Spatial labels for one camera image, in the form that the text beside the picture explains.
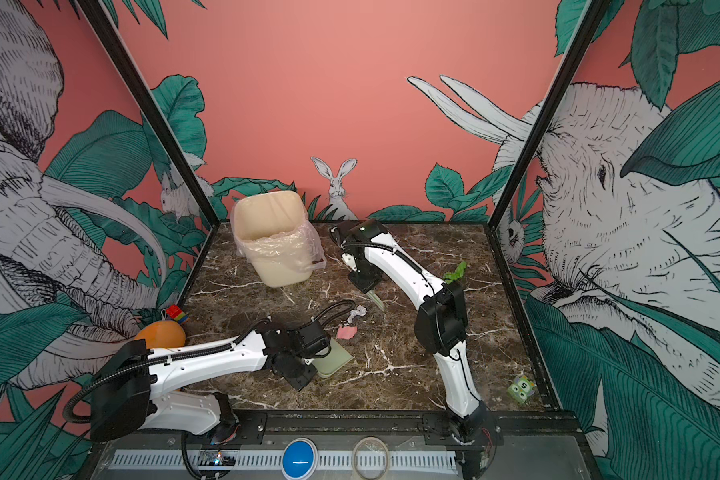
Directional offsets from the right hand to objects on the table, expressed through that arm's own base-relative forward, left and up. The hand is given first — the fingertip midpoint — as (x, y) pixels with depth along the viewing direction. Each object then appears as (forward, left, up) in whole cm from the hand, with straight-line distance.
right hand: (366, 282), depth 85 cm
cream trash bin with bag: (+6, +25, +12) cm, 28 cm away
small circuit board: (-41, +35, -14) cm, 56 cm away
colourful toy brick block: (-6, +57, -9) cm, 58 cm away
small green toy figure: (-25, -42, -14) cm, 51 cm away
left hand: (-23, +16, -10) cm, 30 cm away
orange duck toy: (-14, +57, -6) cm, 59 cm away
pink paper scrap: (-9, +6, -14) cm, 18 cm away
